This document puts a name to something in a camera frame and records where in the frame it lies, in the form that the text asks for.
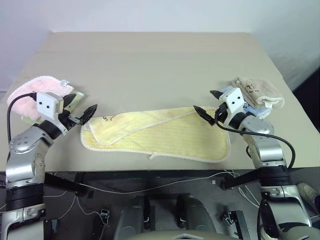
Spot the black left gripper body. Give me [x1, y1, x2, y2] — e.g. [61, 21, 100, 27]
[59, 107, 82, 131]

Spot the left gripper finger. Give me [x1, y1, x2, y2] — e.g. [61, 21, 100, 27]
[79, 103, 99, 125]
[63, 94, 79, 110]

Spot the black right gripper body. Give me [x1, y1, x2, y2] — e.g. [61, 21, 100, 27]
[213, 102, 229, 124]

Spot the yellow towel with white trim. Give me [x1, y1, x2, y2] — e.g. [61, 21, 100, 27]
[80, 106, 231, 163]

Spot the pink fluffy towel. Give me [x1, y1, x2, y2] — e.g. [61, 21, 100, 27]
[6, 74, 76, 121]

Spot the light blue cloth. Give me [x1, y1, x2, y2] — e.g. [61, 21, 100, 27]
[219, 84, 272, 120]

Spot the beige folded towel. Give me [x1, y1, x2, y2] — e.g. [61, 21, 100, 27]
[229, 76, 286, 110]

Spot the dark grey rounded shape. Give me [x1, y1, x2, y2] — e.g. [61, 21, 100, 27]
[116, 196, 152, 236]
[174, 194, 217, 233]

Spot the beige shoe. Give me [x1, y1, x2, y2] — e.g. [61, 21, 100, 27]
[296, 182, 320, 212]

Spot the grey robot torso front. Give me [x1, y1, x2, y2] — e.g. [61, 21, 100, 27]
[113, 228, 227, 240]

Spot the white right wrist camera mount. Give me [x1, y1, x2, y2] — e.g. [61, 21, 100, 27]
[219, 87, 247, 118]

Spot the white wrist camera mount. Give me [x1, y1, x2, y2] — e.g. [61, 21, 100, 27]
[35, 91, 70, 137]
[219, 87, 247, 118]

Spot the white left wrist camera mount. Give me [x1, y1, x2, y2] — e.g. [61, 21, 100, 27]
[35, 91, 70, 137]

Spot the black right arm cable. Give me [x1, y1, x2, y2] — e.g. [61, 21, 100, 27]
[214, 113, 296, 170]

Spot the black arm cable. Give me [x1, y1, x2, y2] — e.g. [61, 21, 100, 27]
[214, 113, 296, 170]
[6, 92, 38, 142]

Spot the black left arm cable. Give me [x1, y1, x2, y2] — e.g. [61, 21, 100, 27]
[6, 92, 38, 142]

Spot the black table frame strut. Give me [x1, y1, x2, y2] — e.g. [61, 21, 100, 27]
[221, 169, 262, 191]
[44, 172, 87, 196]

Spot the thin white floor cable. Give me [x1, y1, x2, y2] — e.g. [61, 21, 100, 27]
[84, 170, 242, 194]

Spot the black metal floor bracket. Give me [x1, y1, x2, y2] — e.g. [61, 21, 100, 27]
[224, 211, 237, 225]
[99, 208, 111, 225]

